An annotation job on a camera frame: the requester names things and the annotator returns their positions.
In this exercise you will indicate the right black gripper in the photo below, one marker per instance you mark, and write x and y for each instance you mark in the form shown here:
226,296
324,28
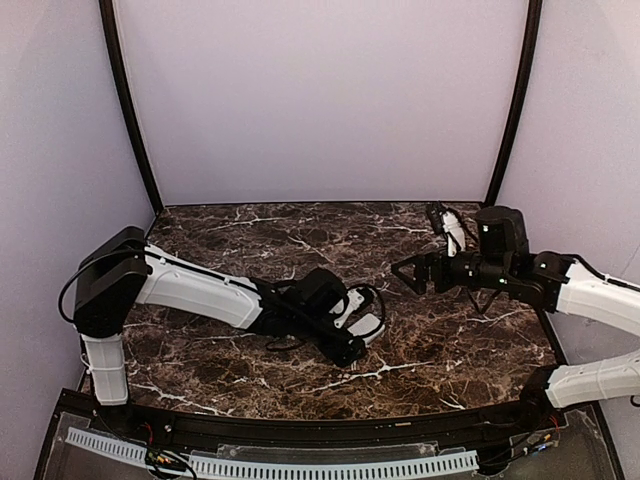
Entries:
431,272

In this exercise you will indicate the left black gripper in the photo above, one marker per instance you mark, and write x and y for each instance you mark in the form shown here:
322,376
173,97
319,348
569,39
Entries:
347,353

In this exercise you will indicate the white remote control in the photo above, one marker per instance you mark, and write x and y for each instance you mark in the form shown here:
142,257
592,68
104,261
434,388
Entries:
369,328

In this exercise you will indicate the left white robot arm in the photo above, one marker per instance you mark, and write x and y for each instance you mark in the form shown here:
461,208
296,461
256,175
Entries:
126,270

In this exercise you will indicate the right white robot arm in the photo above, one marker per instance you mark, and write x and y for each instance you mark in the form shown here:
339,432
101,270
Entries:
546,281

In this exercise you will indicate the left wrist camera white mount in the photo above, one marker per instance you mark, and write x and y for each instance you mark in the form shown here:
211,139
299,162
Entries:
358,299

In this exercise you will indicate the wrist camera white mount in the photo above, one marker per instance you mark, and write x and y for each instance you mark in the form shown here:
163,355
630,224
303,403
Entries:
448,223
358,299

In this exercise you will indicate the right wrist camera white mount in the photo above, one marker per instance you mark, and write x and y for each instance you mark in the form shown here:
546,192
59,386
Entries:
448,223

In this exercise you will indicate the white slotted cable duct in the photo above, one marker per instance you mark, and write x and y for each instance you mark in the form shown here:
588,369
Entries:
412,461

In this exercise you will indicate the black front rail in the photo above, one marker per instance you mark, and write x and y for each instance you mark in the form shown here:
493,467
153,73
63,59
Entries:
475,427

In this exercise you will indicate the right black frame post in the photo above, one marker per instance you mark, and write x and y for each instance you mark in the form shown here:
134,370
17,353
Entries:
525,65

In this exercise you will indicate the black frame post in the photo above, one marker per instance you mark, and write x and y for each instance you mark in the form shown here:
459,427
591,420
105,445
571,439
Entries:
125,98
525,65

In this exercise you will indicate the left black frame post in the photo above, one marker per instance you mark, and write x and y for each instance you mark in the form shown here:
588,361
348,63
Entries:
125,98

